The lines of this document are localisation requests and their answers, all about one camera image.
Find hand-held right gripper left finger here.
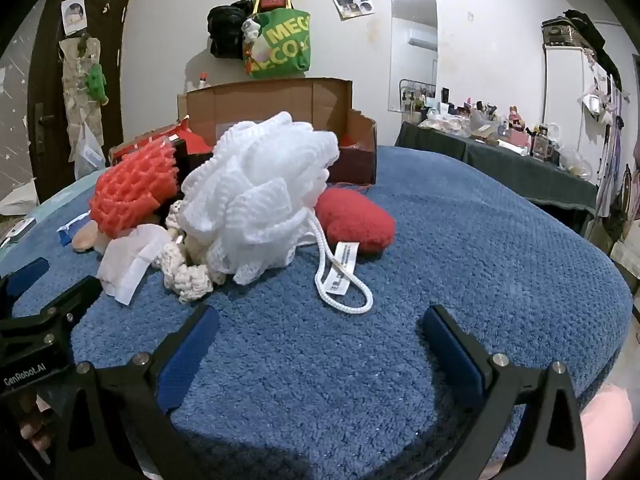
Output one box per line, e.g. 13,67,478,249
52,304,221,480

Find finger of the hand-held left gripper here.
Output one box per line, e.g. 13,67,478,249
0,257,51,306
0,276,108,345

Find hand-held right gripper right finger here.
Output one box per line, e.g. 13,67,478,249
421,304,588,480

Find beige round powder puff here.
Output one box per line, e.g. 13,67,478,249
71,222,103,253

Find thin white cloth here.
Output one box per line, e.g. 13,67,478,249
96,224,173,306

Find cream crochet scrunchie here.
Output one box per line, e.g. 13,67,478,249
162,200,226,305

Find red foam mesh net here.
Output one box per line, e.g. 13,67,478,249
89,139,180,237

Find white mesh bath loofah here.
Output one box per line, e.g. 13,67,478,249
180,111,375,317

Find cardboard box with red lining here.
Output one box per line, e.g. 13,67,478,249
109,77,377,186

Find person's left hand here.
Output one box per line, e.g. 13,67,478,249
17,392,53,453

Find blue white wrapper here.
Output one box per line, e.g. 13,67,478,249
56,212,91,247

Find white paper sheet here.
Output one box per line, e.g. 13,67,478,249
0,180,38,216

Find light blue sheet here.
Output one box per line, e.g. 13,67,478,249
37,170,108,216

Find blue textured blanket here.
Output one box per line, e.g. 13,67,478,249
0,145,633,480

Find clear plastic bag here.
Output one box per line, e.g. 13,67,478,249
74,120,107,180

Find pink cloth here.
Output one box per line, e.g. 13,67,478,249
580,384,638,461

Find dark wooden door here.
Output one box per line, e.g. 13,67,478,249
27,0,141,201

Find table with dark green cloth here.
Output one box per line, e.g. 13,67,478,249
395,121,601,241

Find green plush toy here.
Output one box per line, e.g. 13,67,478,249
85,64,108,103

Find hanging patterned organizer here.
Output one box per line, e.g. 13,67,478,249
59,35,123,126

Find cosmetics clutter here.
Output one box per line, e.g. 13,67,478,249
400,80,596,176

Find photo on door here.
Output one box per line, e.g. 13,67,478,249
61,0,87,33

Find white cabinet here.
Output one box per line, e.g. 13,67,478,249
542,44,608,171

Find black bag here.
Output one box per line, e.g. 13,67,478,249
206,0,253,60

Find green tote bag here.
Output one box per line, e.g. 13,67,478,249
243,0,313,80

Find white plush bag charm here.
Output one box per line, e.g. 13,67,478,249
241,14,263,43

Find black hanging clothes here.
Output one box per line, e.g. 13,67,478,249
562,9,623,91

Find dark patterned suitcase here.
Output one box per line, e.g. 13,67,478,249
541,15,586,47

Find wall mirror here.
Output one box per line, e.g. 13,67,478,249
387,0,439,113

